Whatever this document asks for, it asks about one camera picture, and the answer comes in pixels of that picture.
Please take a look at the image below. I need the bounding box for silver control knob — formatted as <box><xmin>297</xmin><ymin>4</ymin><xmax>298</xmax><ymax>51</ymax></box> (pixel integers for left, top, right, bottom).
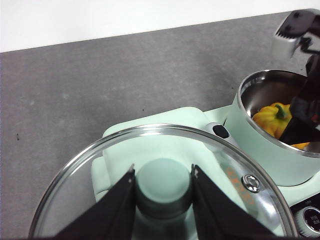
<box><xmin>296</xmin><ymin>206</ymin><xmax>320</xmax><ymax>238</ymax></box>

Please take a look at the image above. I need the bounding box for mint green steamer pot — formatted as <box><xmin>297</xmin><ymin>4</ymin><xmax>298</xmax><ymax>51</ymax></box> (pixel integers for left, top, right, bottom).
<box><xmin>224</xmin><ymin>69</ymin><xmax>320</xmax><ymax>187</ymax></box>

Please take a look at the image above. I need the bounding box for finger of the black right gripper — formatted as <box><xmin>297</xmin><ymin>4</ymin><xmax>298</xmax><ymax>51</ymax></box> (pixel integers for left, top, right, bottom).
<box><xmin>281</xmin><ymin>96</ymin><xmax>320</xmax><ymax>146</ymax></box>

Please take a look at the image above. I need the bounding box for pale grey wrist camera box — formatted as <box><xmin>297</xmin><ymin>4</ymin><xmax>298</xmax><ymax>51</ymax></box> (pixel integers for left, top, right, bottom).
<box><xmin>271</xmin><ymin>9</ymin><xmax>320</xmax><ymax>59</ymax></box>

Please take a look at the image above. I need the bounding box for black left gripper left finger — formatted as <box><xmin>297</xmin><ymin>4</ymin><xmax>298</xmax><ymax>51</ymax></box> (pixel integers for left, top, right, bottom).
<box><xmin>53</xmin><ymin>163</ymin><xmax>137</xmax><ymax>240</ymax></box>

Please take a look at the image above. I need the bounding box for yellow toy pumpkin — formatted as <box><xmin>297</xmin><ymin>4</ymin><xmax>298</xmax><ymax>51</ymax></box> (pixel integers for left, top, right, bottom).
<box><xmin>251</xmin><ymin>101</ymin><xmax>311</xmax><ymax>151</ymax></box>

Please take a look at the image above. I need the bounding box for silver griddle cover handle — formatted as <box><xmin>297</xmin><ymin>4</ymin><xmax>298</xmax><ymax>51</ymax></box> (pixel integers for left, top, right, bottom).
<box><xmin>203</xmin><ymin>121</ymin><xmax>241</xmax><ymax>148</ymax></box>

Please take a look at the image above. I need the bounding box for glass lid with green knob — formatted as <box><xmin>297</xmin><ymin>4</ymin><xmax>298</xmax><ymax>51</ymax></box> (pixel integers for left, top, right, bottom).
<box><xmin>27</xmin><ymin>123</ymin><xmax>300</xmax><ymax>240</ymax></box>

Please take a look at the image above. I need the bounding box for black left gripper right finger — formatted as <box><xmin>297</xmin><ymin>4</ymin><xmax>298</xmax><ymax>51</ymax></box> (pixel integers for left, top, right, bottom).
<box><xmin>191</xmin><ymin>163</ymin><xmax>276</xmax><ymax>240</ymax></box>

